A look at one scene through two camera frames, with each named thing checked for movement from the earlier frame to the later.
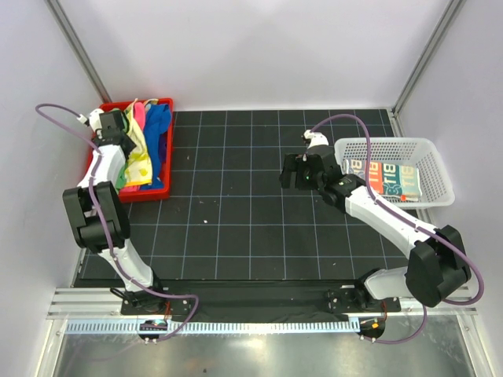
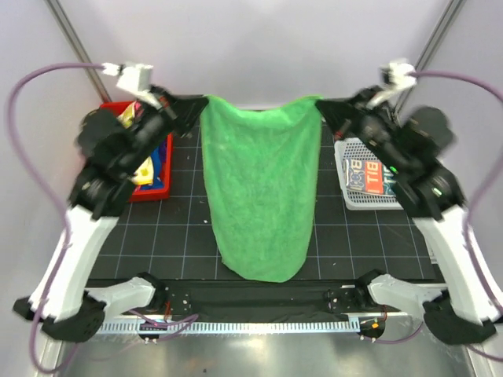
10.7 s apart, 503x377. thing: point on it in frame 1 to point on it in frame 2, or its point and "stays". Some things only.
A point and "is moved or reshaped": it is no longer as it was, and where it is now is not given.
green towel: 119,185 is moved or reshaped
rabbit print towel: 387,179 stays
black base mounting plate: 257,298 stays
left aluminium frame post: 72,39 stays
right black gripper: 294,163 to 337,111
